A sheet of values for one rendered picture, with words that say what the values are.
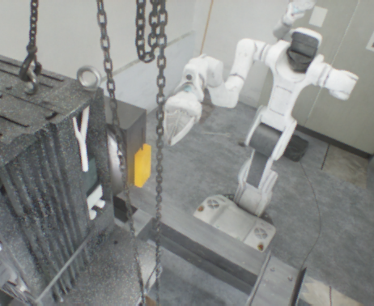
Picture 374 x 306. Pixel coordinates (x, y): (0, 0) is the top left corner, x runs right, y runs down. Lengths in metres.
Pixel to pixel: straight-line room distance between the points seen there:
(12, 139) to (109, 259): 0.77
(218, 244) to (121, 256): 0.58
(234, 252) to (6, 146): 1.28
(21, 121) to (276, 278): 1.36
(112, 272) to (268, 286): 0.77
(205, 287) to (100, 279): 1.13
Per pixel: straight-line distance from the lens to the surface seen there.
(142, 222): 1.71
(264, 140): 1.63
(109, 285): 1.28
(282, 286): 1.67
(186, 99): 0.86
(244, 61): 1.45
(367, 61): 3.36
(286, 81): 1.48
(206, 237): 1.69
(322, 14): 3.28
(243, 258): 1.68
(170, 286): 2.26
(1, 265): 0.95
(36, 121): 0.80
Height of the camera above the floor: 2.07
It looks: 42 degrees down
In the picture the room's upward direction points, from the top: 9 degrees clockwise
